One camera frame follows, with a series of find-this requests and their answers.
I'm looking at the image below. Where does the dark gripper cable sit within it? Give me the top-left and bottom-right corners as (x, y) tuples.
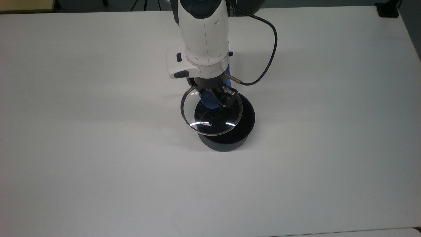
(225, 5), (278, 86)

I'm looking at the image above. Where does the dark saucepan with blue handle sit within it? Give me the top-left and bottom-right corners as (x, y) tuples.
(194, 63), (256, 153)

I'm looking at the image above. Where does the glass lid with blue knob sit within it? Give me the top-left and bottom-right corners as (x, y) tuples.
(180, 85), (244, 136)

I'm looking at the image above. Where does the wooden table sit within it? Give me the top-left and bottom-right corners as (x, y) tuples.
(0, 0), (56, 14)

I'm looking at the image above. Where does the black mount block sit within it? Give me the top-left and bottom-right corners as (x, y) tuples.
(375, 0), (400, 18)

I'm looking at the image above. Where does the black tripod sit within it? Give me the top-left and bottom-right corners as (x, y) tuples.
(130, 0), (162, 11)

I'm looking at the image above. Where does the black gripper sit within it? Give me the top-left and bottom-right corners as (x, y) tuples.
(187, 76), (239, 108)

